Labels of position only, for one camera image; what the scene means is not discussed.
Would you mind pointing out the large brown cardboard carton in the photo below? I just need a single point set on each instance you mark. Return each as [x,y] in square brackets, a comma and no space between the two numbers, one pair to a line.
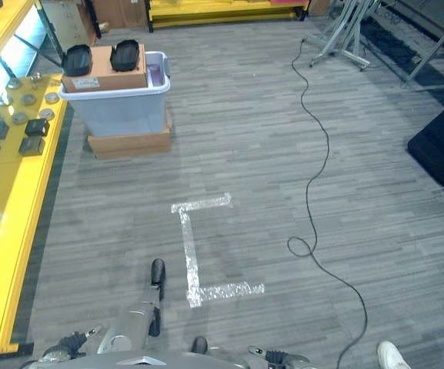
[119,13]

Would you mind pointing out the robot silver left leg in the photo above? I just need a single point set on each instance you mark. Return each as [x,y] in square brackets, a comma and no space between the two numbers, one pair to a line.
[137,321]

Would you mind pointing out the silver aluminium frame beam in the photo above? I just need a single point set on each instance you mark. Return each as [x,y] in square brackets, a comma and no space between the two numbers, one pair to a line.
[435,42]

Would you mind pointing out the robot dark left foot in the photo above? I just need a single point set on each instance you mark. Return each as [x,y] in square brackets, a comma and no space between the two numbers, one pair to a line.
[157,271]

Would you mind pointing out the white floor tape mark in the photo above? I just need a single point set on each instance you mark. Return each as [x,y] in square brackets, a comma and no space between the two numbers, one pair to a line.
[191,253]

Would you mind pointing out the beige cardboard carton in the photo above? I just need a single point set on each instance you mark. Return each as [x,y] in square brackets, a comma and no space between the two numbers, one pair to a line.
[75,23]

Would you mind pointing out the flat brown cardboard box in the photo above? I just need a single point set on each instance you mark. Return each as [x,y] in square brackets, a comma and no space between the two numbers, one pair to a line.
[129,140]
[133,151]

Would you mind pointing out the black sole-shaped part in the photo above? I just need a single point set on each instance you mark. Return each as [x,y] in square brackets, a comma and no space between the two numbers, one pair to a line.
[126,55]
[76,60]

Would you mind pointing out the low yellow shelf rack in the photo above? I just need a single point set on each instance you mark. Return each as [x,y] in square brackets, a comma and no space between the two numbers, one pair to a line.
[225,13]

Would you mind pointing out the robot dark right foot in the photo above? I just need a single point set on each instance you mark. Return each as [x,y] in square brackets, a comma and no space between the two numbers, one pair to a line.
[199,344]

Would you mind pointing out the black shelf upright post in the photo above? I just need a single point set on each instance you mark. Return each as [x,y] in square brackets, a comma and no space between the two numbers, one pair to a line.
[52,30]

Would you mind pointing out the large black case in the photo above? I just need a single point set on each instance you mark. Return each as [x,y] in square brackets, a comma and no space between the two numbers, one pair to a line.
[442,142]

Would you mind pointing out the silver metal fitting part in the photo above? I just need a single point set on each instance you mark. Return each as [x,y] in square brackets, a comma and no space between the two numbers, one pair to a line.
[35,79]

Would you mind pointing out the round silver metal part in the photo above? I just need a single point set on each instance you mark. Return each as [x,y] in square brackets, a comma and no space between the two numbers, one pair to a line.
[19,117]
[4,101]
[46,114]
[28,99]
[14,83]
[51,97]

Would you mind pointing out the pale translucent plastic box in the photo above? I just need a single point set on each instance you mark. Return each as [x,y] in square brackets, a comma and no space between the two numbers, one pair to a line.
[129,107]

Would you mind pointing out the yellow metal shelf unit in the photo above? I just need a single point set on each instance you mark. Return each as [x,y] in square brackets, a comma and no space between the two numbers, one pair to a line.
[6,184]

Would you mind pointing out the robot right arm silver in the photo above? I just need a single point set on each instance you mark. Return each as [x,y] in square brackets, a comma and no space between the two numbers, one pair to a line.
[295,360]

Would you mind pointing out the black floor mat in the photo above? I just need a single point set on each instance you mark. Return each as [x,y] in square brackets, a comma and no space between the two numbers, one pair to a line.
[406,42]

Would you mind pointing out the brown cardboard box with label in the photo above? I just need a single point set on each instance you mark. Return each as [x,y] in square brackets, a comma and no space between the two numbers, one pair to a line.
[104,75]

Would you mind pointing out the robot grey torso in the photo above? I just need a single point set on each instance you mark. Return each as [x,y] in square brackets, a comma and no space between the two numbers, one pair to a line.
[144,361]

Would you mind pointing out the person's white shoe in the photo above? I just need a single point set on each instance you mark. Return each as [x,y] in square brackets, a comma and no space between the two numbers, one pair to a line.
[392,355]

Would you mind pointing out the robot dark foot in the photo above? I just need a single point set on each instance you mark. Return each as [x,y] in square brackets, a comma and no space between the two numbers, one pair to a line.
[157,271]
[199,344]

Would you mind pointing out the silver aluminium frame stand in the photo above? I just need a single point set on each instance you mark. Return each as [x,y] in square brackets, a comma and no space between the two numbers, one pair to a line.
[341,38]

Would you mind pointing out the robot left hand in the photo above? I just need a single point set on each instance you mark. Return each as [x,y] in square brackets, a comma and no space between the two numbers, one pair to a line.
[71,341]

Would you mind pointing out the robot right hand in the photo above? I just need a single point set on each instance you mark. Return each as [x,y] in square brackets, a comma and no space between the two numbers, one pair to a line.
[272,355]

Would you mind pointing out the robot left arm silver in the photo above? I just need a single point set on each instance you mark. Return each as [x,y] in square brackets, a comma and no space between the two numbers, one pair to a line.
[50,354]

